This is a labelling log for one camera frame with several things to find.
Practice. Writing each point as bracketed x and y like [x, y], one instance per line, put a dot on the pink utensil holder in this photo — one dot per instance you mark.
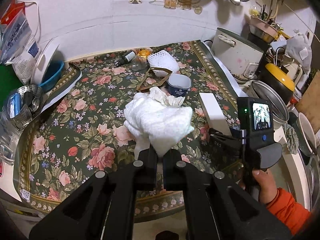
[262, 30]

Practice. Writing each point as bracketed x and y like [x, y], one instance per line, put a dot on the white foam fruit net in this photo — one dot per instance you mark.
[163, 59]

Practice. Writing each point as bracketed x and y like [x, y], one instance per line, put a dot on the person right hand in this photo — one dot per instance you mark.
[268, 188]

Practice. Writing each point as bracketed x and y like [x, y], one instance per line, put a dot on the wooden cutting board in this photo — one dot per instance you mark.
[309, 104]

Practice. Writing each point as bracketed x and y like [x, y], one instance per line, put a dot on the stainless steel pot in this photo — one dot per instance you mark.
[258, 89]

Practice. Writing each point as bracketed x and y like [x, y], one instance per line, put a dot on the white bowl in sink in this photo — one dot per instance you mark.
[307, 132]

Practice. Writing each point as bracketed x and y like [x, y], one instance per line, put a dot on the blue bowl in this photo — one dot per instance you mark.
[52, 75]

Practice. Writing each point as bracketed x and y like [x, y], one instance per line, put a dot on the blue paper cup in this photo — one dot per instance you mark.
[178, 84]

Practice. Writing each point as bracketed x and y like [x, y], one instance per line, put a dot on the floral green table mat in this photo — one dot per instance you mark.
[84, 132]

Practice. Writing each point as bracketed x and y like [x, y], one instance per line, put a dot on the orange peel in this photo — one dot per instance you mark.
[144, 52]

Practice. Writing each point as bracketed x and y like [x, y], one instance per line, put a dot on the white thermos jug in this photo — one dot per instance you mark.
[292, 69]

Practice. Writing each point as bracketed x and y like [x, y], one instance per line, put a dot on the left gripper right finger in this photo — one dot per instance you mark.
[216, 207]

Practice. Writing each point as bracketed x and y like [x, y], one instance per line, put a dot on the white blue plastic bag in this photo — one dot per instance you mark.
[19, 47]

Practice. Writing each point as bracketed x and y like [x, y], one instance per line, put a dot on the brown cardboard piece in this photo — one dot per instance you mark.
[154, 77]

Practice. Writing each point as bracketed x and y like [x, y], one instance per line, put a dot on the dark small glass bottle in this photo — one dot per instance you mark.
[126, 58]

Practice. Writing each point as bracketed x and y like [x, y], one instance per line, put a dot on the yellow lid black pot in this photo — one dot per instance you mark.
[274, 77]

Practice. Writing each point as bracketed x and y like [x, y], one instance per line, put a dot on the grey dish rag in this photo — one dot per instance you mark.
[292, 140]

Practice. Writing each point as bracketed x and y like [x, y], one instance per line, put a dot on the grey hanging cloth bag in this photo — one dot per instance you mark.
[300, 50]

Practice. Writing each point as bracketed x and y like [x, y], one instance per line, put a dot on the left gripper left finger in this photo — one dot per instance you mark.
[103, 207]

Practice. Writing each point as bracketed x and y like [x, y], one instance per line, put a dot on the orange sleeve forearm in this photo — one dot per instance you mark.
[288, 211]

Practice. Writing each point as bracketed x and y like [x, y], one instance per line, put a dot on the white rice cooker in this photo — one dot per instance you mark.
[239, 55]

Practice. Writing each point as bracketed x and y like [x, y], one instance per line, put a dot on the steel steamer basket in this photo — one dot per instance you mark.
[22, 105]

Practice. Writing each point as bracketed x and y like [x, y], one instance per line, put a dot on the white rectangular box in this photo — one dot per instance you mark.
[213, 113]

